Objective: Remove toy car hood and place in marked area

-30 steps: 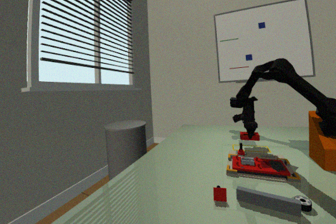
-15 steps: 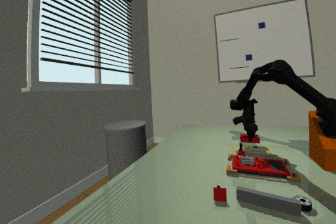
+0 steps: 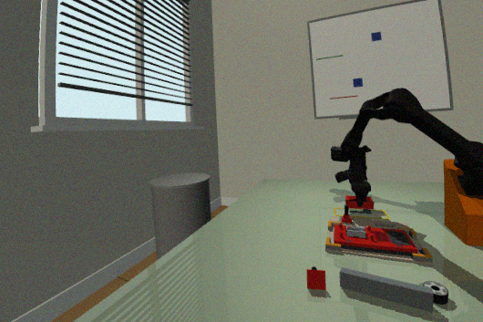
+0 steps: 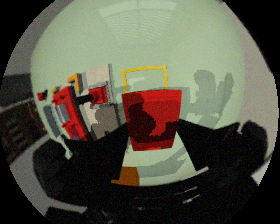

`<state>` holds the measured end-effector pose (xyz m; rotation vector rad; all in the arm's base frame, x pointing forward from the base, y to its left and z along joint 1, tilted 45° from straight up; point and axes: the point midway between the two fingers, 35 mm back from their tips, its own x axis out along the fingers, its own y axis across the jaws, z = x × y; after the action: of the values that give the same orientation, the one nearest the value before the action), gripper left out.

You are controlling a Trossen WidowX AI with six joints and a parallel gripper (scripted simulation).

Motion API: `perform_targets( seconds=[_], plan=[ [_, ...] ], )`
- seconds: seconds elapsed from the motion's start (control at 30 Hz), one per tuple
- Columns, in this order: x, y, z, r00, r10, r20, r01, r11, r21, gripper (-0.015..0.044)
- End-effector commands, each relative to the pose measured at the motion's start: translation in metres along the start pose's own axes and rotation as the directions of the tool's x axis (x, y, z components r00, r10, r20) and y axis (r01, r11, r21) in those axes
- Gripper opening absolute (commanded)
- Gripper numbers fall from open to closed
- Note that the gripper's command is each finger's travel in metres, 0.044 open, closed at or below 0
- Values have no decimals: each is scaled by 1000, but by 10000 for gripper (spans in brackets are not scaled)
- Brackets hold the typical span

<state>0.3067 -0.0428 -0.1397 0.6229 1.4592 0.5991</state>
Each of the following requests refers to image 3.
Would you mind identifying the grey rectangular bar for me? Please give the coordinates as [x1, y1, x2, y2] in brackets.
[340, 267, 434, 312]

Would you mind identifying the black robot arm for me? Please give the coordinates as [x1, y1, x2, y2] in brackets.
[330, 88, 483, 196]

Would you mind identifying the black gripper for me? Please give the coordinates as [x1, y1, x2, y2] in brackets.
[348, 163, 371, 207]

